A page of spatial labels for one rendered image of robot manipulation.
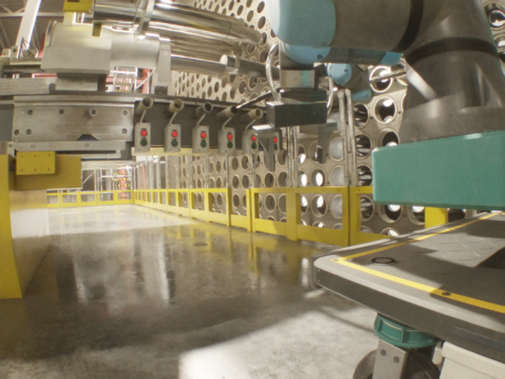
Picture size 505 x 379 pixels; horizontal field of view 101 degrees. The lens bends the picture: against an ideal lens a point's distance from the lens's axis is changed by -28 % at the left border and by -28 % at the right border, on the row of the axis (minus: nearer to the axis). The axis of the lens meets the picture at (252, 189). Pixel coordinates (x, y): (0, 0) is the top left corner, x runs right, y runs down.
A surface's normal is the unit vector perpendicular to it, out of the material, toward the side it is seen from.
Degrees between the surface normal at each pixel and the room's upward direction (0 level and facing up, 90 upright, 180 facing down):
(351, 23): 153
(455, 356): 90
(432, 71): 72
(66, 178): 90
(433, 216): 90
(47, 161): 90
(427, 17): 134
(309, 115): 113
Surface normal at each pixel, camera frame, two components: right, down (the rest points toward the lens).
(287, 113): 0.30, 0.40
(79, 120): 0.55, 0.00
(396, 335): -0.80, 0.04
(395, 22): 0.02, 0.83
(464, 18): -0.32, 0.03
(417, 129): -0.98, 0.04
